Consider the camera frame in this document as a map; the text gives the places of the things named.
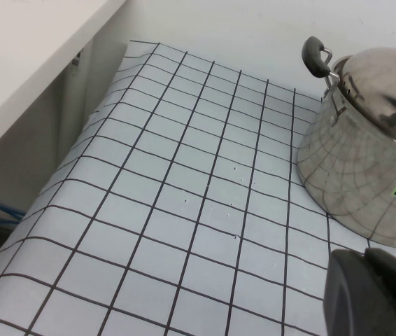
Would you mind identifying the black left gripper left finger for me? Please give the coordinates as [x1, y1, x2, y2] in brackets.
[323, 248, 372, 336]

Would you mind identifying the stainless steel cooking pot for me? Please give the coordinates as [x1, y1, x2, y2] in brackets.
[295, 36, 396, 250]

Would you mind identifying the white black-grid tablecloth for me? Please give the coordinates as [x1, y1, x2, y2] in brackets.
[0, 40, 396, 336]

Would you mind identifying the white furniture panel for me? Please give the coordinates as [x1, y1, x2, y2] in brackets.
[0, 0, 139, 169]

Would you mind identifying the small metal bracket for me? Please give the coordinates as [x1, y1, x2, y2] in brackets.
[71, 50, 83, 75]

